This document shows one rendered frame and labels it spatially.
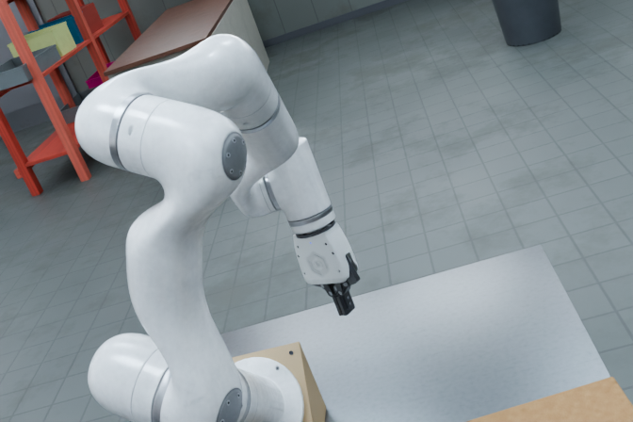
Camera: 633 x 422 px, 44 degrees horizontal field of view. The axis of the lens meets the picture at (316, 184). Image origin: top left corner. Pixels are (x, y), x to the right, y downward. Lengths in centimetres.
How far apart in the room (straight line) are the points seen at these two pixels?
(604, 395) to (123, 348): 65
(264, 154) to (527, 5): 503
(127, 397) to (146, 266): 22
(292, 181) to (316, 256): 15
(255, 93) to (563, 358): 79
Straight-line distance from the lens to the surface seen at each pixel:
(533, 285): 176
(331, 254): 139
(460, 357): 162
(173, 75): 103
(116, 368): 118
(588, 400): 102
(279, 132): 119
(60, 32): 746
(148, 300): 106
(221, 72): 104
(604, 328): 300
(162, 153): 94
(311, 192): 137
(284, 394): 151
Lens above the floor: 179
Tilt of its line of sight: 22 degrees down
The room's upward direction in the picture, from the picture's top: 20 degrees counter-clockwise
